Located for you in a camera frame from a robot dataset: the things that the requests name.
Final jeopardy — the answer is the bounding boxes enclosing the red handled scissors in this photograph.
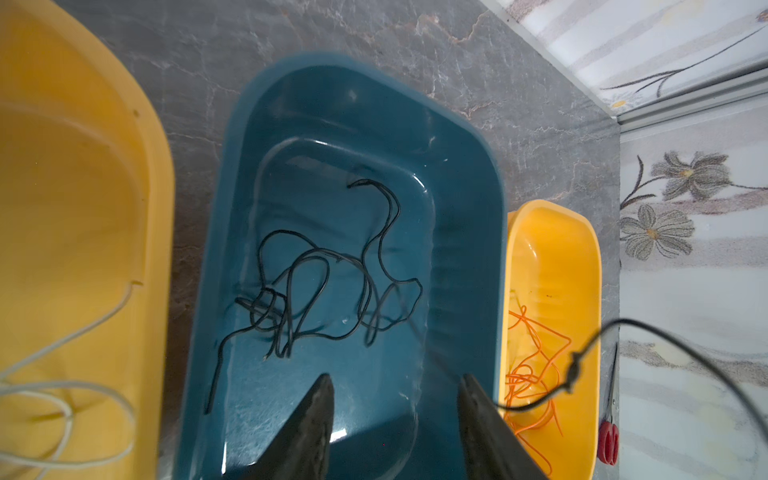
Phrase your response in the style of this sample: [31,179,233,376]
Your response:
[597,346,620,466]

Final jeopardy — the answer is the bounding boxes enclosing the left yellow plastic bin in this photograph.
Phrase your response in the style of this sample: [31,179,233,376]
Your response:
[1,1,174,479]

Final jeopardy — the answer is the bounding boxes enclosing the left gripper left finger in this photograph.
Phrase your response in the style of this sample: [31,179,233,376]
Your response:
[242,373,334,479]

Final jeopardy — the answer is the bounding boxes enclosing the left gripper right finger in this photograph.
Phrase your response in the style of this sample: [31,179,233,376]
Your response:
[457,374,547,480]

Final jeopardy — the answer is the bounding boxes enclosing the black cable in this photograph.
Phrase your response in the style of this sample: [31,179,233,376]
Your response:
[494,317,768,442]
[203,178,424,415]

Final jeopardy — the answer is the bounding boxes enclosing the right yellow plastic bin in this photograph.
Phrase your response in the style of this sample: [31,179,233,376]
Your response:
[495,200,602,479]

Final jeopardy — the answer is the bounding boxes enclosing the yellow plastic bin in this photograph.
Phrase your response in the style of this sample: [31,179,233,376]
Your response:
[495,200,602,479]
[1,1,174,479]

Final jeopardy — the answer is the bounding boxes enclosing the teal plastic bin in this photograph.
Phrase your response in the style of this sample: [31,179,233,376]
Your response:
[173,53,506,479]

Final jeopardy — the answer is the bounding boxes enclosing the white cable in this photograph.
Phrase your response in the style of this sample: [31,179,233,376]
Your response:
[0,281,139,480]

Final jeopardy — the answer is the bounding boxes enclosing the orange cable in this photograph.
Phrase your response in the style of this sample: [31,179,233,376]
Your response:
[503,290,574,478]

